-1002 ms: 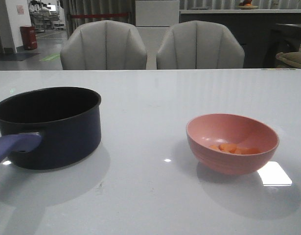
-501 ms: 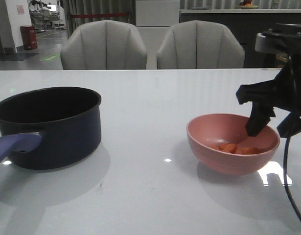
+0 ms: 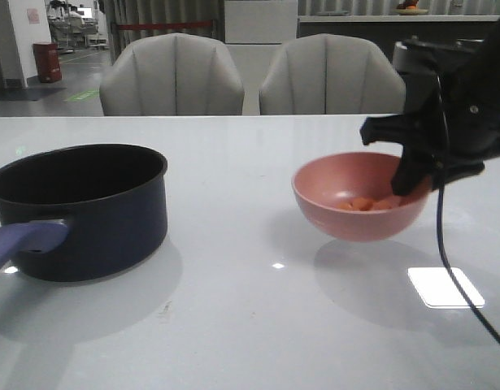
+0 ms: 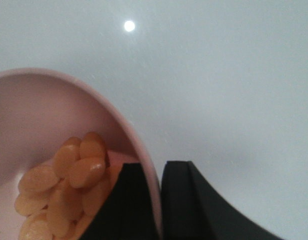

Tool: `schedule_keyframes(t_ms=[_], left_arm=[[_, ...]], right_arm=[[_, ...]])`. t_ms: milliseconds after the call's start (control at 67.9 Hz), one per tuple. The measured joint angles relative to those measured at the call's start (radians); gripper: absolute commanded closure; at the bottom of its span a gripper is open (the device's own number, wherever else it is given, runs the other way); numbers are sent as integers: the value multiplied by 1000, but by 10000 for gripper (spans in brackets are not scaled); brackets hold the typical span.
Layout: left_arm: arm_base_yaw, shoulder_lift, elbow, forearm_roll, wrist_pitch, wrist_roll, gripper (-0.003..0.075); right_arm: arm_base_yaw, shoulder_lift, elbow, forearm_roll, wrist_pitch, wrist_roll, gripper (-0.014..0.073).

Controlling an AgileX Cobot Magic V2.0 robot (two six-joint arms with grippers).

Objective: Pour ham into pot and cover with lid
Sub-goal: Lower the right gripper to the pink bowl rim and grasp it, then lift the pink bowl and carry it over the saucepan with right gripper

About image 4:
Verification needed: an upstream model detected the pink plastic bowl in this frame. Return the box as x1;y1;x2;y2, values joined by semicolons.
0;68;162;240

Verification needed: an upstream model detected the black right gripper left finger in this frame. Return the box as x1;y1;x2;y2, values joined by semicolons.
80;163;159;240

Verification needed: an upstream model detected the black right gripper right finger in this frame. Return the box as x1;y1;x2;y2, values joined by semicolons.
161;161;278;240

